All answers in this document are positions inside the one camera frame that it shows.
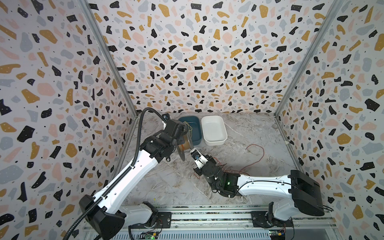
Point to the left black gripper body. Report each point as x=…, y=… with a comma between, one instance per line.
x=182, y=140

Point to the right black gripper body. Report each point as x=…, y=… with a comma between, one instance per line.
x=203, y=167

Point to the grey cable spool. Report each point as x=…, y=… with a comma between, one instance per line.
x=184, y=144

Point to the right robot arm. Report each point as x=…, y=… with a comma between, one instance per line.
x=298, y=192

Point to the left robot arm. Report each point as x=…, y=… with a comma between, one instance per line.
x=102, y=211

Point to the teal plastic bin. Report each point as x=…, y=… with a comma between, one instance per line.
x=194, y=123

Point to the white plastic bin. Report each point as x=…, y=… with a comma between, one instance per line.
x=214, y=130

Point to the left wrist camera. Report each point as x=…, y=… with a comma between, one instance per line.
x=166, y=117

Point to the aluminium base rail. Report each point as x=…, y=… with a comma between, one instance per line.
x=231, y=223

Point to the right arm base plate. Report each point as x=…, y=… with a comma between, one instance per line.
x=262, y=219

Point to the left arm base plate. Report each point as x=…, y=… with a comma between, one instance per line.
x=160, y=220

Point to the left frame post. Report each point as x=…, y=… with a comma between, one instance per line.
x=89, y=17

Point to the frame post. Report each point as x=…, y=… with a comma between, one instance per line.
x=331, y=14
x=89, y=17

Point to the right frame post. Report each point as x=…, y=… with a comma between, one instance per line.
x=331, y=14

